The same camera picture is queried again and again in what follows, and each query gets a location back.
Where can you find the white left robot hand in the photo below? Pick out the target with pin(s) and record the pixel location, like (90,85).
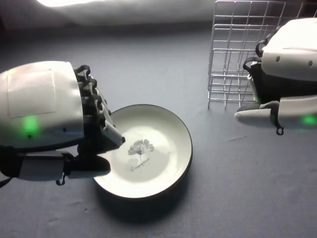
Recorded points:
(39,104)

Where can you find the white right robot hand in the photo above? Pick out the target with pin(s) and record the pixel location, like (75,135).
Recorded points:
(292,64)

